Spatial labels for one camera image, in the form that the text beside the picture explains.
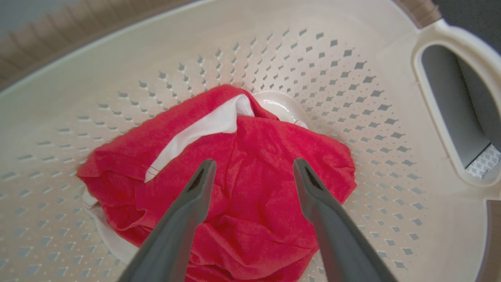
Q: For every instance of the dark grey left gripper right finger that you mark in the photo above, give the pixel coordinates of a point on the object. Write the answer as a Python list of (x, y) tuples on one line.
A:
[(336, 235)]

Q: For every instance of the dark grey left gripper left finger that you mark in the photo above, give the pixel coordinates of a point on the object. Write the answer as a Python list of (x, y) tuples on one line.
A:
[(176, 231)]

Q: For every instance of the white perforated laundry basket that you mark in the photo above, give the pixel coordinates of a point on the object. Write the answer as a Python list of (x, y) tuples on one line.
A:
[(352, 117)]

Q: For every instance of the red and white garment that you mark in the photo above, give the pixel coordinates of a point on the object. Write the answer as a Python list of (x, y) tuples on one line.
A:
[(254, 188)]

